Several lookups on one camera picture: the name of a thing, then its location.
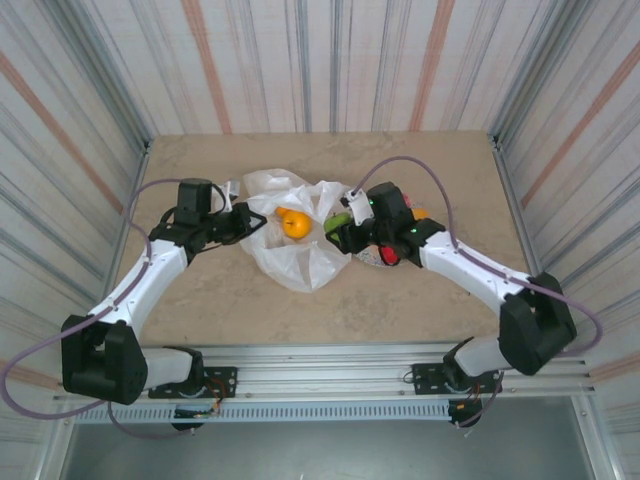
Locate white plastic bag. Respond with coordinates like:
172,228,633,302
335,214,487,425
239,168,354,295

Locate yellow apple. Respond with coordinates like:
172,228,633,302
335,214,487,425
282,209,314,239

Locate patterned round plate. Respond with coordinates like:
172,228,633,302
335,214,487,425
351,196,426,270

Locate grey sheet metal panel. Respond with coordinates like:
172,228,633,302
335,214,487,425
64,423,601,480

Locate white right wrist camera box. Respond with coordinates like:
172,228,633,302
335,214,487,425
341,185,376,226

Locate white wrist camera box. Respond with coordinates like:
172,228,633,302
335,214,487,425
222,179,242,212
341,185,376,226

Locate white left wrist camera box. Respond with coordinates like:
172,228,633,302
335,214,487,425
222,179,242,212

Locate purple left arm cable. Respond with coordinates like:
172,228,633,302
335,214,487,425
0,178,201,441

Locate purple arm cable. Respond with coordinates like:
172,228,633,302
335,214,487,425
0,178,201,441
353,155,604,429

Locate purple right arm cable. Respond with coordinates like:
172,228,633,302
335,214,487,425
353,155,604,429

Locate metal enclosure side rail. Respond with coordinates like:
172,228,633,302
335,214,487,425
118,139,152,266
489,130,569,357

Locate aluminium mounting rail frame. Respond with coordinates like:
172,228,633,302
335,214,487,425
52,342,597,402

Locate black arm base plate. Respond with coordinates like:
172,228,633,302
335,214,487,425
148,366,239,400
410,362,503,396

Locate slotted grey cable duct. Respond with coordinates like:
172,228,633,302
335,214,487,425
73,402,451,425

